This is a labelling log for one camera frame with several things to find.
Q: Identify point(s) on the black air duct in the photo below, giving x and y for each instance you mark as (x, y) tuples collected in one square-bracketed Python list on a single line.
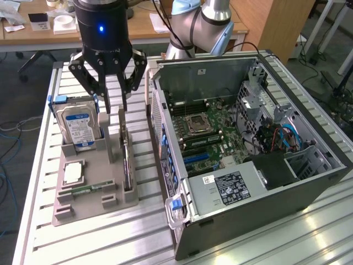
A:
[(275, 171)]

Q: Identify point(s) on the blue case latch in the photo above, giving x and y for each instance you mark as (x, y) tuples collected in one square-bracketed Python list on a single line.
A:
[(176, 205)]

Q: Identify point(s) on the black chair base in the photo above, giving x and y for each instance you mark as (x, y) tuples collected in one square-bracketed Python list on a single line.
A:
[(33, 62)]

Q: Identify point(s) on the open dark PC case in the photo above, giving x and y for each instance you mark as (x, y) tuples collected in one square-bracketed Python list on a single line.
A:
[(248, 215)]

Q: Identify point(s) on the grey parts rack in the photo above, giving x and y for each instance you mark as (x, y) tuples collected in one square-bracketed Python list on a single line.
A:
[(96, 193)]

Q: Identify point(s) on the installed RAM stick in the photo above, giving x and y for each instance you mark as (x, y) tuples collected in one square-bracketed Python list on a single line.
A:
[(204, 140)]

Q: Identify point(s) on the CPU socket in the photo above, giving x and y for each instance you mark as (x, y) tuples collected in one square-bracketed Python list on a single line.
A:
[(198, 124)]

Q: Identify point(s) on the graphics card with metal bracket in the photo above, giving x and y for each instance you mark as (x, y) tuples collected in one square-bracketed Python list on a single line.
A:
[(127, 160)]

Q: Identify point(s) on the white paper stack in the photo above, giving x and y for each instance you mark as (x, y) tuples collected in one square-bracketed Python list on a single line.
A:
[(154, 27)]

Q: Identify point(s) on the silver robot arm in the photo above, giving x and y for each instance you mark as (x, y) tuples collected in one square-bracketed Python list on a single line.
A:
[(215, 11)]

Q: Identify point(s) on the clear bag dark contents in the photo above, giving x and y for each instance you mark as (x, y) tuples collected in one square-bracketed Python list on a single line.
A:
[(67, 9)]

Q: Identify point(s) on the green motherboard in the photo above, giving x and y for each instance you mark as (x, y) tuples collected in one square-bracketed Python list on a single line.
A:
[(220, 129)]

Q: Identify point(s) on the wooden desk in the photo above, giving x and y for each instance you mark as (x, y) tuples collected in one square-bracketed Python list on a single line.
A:
[(143, 33)]

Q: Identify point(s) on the white paper slip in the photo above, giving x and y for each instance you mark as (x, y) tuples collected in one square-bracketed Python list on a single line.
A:
[(13, 28)]

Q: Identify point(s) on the black topped white box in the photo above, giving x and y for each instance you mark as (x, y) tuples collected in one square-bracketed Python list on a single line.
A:
[(40, 25)]

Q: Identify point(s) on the silver chipset heat sink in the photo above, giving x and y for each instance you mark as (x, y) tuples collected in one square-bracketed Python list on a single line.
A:
[(229, 161)]

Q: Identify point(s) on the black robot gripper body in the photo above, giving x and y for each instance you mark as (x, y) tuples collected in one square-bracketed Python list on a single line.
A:
[(102, 27)]

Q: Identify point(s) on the blue expansion slot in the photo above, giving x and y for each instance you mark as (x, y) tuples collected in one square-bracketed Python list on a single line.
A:
[(197, 158)]

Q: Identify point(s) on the white tape roll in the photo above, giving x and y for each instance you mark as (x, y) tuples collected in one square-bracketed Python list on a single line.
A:
[(56, 22)]

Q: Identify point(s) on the green RAM stick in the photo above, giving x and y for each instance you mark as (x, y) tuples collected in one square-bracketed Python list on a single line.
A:
[(88, 189)]

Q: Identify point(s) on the silver CPU chip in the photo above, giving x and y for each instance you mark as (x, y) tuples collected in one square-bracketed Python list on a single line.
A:
[(73, 174)]

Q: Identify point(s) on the silver perforated drive cage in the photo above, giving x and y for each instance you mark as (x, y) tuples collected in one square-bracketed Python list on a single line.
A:
[(249, 118)]

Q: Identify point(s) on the crumpled plastic bag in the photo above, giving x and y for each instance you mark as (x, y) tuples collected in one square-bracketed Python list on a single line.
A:
[(11, 13)]

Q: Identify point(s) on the small beige tape roll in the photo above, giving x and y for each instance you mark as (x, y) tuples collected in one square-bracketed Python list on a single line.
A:
[(48, 3)]

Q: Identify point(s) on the silver disk bay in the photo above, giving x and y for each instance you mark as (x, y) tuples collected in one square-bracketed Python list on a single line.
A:
[(314, 157)]

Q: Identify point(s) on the white label sticker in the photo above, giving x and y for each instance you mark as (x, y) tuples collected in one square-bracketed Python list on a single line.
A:
[(202, 72)]

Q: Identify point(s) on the white table frame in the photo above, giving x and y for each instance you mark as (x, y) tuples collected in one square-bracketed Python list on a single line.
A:
[(324, 16)]

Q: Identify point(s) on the hard disk with blue rails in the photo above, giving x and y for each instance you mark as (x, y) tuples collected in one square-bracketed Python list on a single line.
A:
[(78, 124)]

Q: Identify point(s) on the flat white box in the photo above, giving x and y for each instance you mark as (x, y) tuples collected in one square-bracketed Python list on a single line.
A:
[(64, 31)]

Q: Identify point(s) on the grey power supply unit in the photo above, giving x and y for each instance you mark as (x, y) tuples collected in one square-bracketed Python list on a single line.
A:
[(204, 193)]

